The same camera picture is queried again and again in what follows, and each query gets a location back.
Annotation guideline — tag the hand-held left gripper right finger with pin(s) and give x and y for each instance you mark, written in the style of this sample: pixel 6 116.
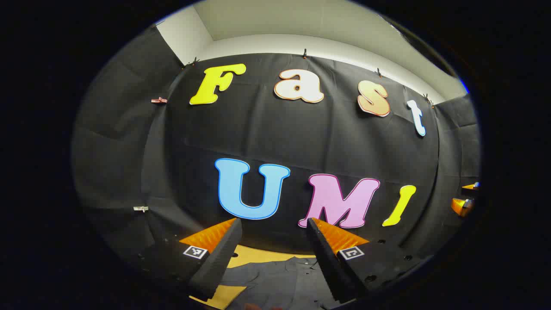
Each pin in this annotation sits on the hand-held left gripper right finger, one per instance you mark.
pixel 328 267

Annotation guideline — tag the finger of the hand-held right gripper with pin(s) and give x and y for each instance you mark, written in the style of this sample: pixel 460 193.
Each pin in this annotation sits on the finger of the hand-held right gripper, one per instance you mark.
pixel 470 187
pixel 461 206

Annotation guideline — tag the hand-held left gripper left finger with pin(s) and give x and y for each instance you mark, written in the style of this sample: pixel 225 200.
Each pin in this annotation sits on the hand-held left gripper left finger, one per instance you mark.
pixel 218 260

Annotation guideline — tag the red cloth clip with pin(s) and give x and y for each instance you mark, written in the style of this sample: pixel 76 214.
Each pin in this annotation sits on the red cloth clip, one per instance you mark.
pixel 159 100

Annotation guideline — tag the grey collared shirt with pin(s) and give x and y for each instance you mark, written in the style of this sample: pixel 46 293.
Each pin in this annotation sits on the grey collared shirt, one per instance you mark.
pixel 280 284

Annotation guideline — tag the black backdrop cloth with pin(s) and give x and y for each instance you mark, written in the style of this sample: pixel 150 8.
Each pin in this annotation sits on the black backdrop cloth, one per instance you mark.
pixel 258 129

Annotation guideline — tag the white cloth clip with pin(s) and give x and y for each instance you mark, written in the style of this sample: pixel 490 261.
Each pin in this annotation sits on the white cloth clip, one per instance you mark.
pixel 140 209

